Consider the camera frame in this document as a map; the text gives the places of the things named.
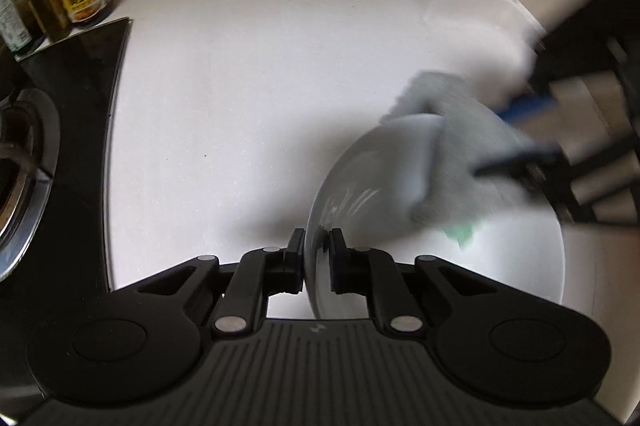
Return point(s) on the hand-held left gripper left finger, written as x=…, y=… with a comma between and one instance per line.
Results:
x=298, y=256

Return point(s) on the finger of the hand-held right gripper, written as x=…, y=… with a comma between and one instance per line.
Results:
x=530, y=106
x=520, y=165

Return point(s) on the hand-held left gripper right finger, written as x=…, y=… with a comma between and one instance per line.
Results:
x=336, y=263

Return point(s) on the white ceramic bowl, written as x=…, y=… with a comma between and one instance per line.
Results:
x=350, y=201

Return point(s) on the grey cleaning cloth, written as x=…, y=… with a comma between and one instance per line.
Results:
x=450, y=155

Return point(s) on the steel gas burner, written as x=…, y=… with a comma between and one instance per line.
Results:
x=35, y=165

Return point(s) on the black glass gas cooktop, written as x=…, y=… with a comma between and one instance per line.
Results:
x=85, y=70

